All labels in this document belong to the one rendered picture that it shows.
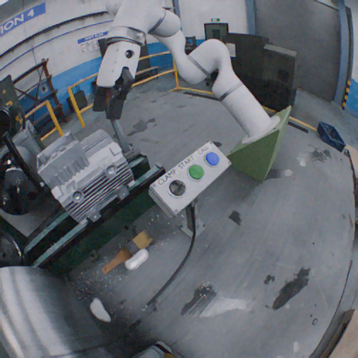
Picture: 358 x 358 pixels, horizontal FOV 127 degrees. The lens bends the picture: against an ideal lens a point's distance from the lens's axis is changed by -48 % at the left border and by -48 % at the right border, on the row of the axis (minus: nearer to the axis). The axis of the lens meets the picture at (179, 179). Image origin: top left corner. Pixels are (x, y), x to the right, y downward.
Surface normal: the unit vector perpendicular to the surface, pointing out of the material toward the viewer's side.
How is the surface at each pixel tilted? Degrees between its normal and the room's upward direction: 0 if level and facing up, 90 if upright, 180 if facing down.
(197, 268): 0
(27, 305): 47
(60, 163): 90
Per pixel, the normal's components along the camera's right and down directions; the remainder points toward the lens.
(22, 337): 0.25, -0.85
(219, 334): -0.10, -0.66
